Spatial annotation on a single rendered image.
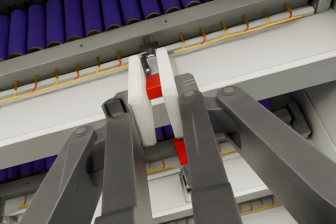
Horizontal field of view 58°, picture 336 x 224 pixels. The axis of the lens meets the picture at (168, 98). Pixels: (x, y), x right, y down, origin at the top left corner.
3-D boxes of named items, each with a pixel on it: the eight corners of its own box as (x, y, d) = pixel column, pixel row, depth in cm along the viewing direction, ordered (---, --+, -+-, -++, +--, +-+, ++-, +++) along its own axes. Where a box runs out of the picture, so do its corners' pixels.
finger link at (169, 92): (162, 93, 15) (176, 89, 15) (155, 48, 21) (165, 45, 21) (175, 140, 17) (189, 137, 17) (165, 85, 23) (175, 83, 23)
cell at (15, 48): (32, 19, 35) (30, 62, 31) (17, 23, 35) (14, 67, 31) (23, 7, 33) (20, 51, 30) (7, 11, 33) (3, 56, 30)
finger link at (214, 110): (183, 119, 14) (246, 103, 14) (172, 75, 18) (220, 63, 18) (190, 145, 15) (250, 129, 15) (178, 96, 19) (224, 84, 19)
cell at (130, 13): (135, -11, 34) (145, 29, 31) (119, -7, 35) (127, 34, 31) (130, -25, 33) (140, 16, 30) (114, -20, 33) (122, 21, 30)
